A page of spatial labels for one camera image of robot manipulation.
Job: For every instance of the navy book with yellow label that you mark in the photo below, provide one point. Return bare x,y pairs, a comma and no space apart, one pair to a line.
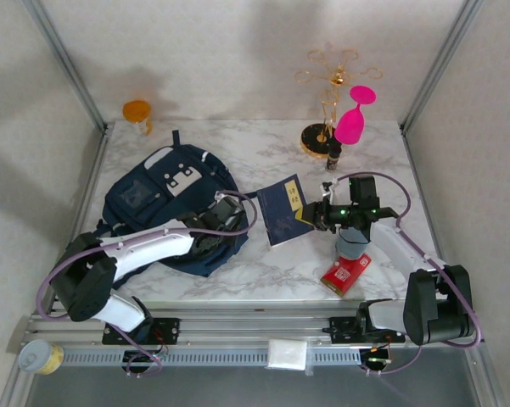
280,212

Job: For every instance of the grey-blue fabric pencil case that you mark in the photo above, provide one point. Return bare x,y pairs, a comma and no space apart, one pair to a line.
350,248

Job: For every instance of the navy blue backpack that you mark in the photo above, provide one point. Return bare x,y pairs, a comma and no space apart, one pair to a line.
152,191

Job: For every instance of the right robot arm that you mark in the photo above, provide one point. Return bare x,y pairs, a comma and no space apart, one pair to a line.
399,246

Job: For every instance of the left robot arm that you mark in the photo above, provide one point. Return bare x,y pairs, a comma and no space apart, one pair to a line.
152,246

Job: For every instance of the small dark bottle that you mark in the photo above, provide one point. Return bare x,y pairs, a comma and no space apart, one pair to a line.
334,159

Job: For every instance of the pink wine glass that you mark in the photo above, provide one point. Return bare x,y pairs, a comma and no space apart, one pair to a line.
350,123

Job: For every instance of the red box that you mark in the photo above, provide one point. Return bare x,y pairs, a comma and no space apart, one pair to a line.
343,275

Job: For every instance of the jar with orange lid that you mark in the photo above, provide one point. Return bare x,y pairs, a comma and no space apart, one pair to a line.
136,111

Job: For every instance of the white plastic packet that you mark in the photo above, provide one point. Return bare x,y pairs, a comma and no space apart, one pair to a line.
286,354

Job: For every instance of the tin can with yellow label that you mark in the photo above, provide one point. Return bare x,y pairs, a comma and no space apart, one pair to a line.
40,358

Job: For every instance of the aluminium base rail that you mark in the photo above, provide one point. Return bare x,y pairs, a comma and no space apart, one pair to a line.
254,326

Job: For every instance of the aluminium frame post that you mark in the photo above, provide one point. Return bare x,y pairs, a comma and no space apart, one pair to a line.
63,63
441,63

